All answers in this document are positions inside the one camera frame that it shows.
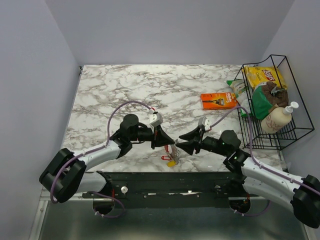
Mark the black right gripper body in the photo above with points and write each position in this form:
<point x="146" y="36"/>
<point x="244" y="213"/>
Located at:
<point x="200" y="141"/>

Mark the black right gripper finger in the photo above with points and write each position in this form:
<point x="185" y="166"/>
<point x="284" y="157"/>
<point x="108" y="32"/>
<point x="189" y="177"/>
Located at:
<point x="191" y="135"/>
<point x="190" y="147"/>

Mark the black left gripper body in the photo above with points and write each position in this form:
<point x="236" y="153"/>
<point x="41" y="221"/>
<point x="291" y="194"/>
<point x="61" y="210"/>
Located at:
<point x="154" y="142"/>

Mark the red handled steel key organizer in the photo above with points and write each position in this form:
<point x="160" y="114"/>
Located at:
<point x="173" y="152"/>

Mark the red key tag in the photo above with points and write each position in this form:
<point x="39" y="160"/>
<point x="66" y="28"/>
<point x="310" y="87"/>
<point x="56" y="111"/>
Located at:
<point x="166" y="158"/>

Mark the yellow key tag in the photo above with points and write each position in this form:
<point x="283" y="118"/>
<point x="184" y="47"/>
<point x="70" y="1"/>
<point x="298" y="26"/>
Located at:
<point x="171" y="164"/>

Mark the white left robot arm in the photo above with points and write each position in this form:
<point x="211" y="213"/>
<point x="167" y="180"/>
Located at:
<point x="67" y="175"/>

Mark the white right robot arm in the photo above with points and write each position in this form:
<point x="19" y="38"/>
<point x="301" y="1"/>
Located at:
<point x="300" y="195"/>

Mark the orange razor box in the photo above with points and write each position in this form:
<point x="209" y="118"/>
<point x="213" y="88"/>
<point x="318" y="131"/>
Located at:
<point x="218" y="101"/>

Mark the white green snack bag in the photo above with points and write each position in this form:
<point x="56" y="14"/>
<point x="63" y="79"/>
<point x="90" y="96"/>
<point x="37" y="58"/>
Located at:
<point x="240" y="90"/>

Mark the yellow chips bag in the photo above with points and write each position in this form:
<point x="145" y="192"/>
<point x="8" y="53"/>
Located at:
<point x="256" y="75"/>

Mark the cream lotion pump bottle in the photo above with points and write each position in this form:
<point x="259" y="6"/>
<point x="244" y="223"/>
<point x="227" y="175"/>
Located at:
<point x="278" y="118"/>

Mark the brown crumpled bag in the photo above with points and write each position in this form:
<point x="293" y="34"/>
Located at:
<point x="276" y="95"/>

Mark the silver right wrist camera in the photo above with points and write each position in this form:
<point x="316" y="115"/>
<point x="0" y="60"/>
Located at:
<point x="204" y="123"/>

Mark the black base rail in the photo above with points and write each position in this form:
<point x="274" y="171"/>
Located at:
<point x="156" y="190"/>

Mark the black wire rack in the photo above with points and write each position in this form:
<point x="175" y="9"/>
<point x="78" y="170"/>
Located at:
<point x="301" y="124"/>

